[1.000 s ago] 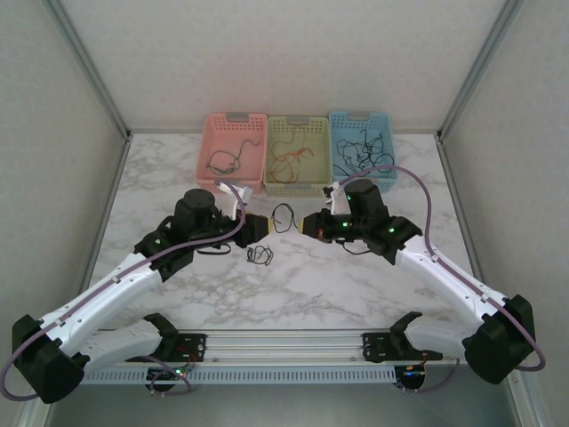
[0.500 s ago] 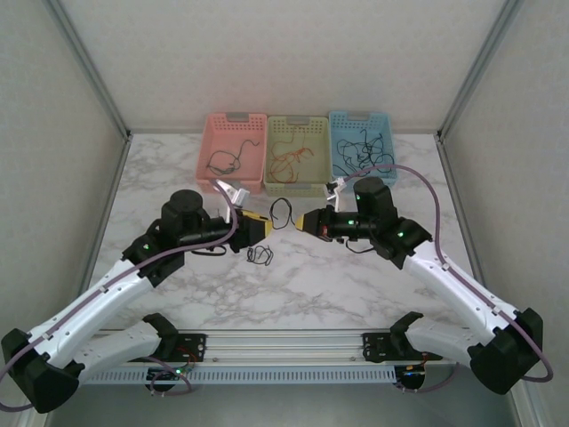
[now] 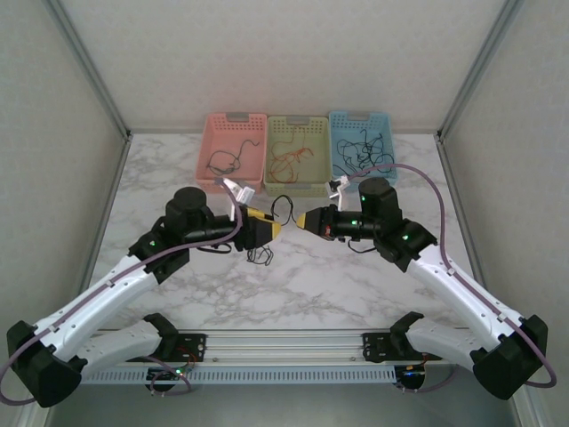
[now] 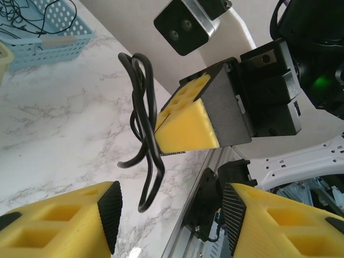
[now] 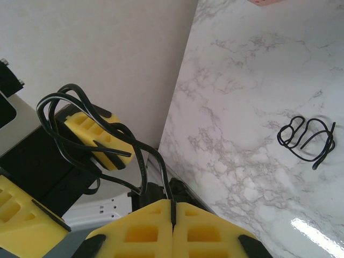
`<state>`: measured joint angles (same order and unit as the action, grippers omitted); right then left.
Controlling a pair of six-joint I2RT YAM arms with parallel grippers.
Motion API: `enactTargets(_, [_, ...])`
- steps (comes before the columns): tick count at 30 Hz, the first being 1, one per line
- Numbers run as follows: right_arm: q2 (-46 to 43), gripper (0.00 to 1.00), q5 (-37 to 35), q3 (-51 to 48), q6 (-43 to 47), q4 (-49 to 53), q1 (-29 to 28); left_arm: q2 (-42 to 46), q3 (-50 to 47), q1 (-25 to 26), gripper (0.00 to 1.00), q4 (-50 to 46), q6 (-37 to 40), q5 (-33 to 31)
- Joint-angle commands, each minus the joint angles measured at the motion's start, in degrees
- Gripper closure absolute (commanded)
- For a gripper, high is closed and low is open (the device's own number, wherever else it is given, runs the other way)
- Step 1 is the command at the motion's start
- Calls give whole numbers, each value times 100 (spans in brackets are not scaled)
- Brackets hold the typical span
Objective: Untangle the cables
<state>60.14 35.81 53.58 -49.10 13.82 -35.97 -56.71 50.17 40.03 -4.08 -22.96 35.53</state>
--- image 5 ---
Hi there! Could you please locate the thin black cable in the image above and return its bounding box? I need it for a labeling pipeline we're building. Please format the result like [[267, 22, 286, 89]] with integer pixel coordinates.
[[276, 115, 336, 171]]

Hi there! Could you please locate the black cable with white stripe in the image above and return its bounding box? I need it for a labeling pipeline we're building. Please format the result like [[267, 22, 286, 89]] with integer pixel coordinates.
[[36, 83, 177, 205]]

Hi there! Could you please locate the pink perforated plastic basket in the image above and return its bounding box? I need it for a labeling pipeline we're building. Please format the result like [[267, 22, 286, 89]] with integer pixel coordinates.
[[246, 0, 281, 7]]

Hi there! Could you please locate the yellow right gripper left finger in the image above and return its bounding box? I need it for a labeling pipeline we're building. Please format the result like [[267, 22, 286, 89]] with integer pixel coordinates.
[[70, 199, 175, 258]]

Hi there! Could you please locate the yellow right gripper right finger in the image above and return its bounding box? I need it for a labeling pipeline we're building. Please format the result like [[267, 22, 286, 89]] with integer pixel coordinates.
[[173, 200, 272, 258]]

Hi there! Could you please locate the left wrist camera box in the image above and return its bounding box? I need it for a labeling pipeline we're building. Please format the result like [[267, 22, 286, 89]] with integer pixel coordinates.
[[0, 58, 67, 160]]

